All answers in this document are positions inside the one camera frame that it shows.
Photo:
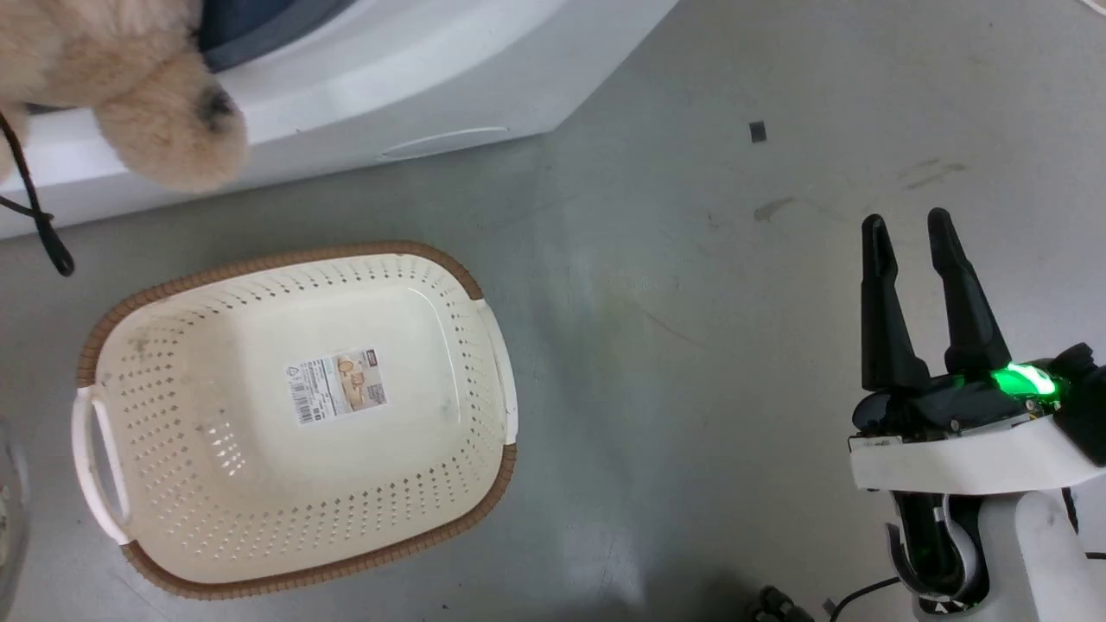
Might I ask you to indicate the small dark floor marker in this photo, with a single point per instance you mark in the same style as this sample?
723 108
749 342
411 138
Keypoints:
758 131

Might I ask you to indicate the product label sticker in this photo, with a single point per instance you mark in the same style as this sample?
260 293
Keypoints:
337 386

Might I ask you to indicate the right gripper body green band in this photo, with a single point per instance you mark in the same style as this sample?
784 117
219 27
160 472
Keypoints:
976 432

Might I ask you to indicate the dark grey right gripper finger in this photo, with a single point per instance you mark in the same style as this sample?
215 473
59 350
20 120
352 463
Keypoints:
968 302
883 320

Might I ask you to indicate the beige plush toy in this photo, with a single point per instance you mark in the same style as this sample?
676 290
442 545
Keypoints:
130 86

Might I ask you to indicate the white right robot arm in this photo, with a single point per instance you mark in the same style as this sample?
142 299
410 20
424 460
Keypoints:
994 553

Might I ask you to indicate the cream perforated laundry basket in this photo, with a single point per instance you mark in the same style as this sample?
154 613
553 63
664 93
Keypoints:
294 423

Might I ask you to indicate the white washing machine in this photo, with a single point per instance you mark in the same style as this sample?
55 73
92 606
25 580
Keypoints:
363 78

